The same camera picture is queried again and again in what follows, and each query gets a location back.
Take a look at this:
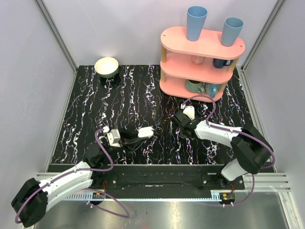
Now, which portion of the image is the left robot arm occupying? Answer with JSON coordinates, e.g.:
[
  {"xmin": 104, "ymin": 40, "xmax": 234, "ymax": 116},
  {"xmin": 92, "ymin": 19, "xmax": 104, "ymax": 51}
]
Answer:
[{"xmin": 11, "ymin": 127, "xmax": 153, "ymax": 228}]

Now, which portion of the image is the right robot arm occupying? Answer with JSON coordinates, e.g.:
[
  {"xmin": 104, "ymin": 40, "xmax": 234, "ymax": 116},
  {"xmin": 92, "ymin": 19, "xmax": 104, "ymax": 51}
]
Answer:
[{"xmin": 173, "ymin": 111, "xmax": 275, "ymax": 189}]

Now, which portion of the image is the right blue tumbler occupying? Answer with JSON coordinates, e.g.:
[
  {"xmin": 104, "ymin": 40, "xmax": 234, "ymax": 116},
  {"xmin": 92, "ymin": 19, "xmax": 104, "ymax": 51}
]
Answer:
[{"xmin": 221, "ymin": 17, "xmax": 244, "ymax": 47}]

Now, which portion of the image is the white earbud charging case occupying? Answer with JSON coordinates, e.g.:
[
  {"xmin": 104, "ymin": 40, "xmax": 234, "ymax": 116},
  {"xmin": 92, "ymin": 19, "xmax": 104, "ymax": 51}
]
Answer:
[{"xmin": 138, "ymin": 126, "xmax": 154, "ymax": 138}]

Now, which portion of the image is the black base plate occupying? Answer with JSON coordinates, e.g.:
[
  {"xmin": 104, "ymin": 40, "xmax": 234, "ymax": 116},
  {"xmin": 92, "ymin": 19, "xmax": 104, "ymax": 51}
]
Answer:
[{"xmin": 89, "ymin": 165, "xmax": 245, "ymax": 190}]

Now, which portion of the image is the black marble mat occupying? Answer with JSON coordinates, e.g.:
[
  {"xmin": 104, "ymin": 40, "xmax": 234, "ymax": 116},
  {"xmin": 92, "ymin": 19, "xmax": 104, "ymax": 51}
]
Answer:
[{"xmin": 51, "ymin": 64, "xmax": 266, "ymax": 166}]

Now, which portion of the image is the light blue butterfly mug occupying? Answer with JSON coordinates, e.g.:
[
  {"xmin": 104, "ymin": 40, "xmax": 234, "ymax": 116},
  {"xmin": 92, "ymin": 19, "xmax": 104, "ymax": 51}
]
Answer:
[{"xmin": 204, "ymin": 83, "xmax": 218, "ymax": 98}]

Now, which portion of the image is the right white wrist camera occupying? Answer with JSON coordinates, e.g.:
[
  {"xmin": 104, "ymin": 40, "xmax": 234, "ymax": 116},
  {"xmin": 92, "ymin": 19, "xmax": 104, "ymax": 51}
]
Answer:
[{"xmin": 181, "ymin": 104, "xmax": 195, "ymax": 120}]

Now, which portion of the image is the pink mug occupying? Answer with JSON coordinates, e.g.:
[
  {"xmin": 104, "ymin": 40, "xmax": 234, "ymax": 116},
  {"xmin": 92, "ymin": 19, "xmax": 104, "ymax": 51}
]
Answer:
[{"xmin": 192, "ymin": 55, "xmax": 205, "ymax": 64}]

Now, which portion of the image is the teal glazed mug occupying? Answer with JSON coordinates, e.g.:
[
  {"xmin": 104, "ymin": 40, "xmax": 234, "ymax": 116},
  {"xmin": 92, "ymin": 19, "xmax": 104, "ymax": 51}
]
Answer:
[{"xmin": 185, "ymin": 80, "xmax": 205, "ymax": 94}]

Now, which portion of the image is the left blue tumbler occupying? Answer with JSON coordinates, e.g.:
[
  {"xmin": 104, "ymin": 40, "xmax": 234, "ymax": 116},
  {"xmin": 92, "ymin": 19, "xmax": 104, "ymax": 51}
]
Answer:
[{"xmin": 186, "ymin": 6, "xmax": 208, "ymax": 42}]

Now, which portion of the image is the blue tumbler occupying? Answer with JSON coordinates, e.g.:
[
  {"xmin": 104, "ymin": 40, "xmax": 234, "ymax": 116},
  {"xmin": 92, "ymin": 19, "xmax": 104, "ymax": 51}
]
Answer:
[
  {"xmin": 221, "ymin": 17, "xmax": 244, "ymax": 47},
  {"xmin": 186, "ymin": 6, "xmax": 208, "ymax": 42}
]

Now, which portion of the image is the pink three-tier shelf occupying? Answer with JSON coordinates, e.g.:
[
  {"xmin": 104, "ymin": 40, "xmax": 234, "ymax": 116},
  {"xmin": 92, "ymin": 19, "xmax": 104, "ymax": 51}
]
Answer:
[{"xmin": 160, "ymin": 26, "xmax": 245, "ymax": 101}]

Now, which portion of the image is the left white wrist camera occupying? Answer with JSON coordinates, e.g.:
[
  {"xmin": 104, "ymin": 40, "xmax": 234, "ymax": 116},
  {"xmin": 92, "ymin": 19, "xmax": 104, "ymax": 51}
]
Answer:
[{"xmin": 103, "ymin": 126, "xmax": 121, "ymax": 147}]

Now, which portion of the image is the dark blue mug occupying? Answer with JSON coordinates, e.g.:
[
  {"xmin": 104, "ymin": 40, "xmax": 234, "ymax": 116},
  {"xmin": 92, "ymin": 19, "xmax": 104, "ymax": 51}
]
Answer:
[{"xmin": 213, "ymin": 59, "xmax": 233, "ymax": 69}]

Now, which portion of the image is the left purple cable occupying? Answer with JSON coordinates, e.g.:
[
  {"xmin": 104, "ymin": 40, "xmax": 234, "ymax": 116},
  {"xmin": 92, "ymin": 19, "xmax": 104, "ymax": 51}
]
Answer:
[{"xmin": 14, "ymin": 128, "xmax": 131, "ymax": 224}]

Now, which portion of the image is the green white bowl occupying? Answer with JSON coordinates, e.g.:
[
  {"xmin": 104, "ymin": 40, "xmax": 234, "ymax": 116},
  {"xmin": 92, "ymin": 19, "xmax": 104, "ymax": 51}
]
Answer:
[{"xmin": 94, "ymin": 57, "xmax": 119, "ymax": 79}]

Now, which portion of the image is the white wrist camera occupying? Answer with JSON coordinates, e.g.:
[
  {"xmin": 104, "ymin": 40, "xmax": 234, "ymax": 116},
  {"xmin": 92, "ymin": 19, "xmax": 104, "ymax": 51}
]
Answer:
[
  {"xmin": 181, "ymin": 104, "xmax": 195, "ymax": 120},
  {"xmin": 103, "ymin": 126, "xmax": 121, "ymax": 147}
]

